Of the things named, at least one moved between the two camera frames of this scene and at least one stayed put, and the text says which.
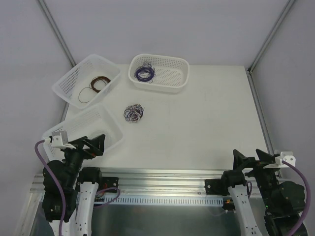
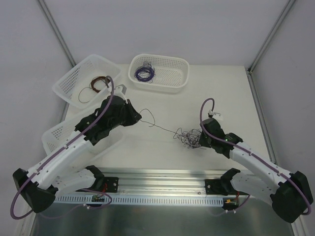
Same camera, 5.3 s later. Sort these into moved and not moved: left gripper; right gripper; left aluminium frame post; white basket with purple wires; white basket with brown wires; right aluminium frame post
Moved: right gripper; left gripper
Not moved: white basket with purple wires; white basket with brown wires; right aluminium frame post; left aluminium frame post
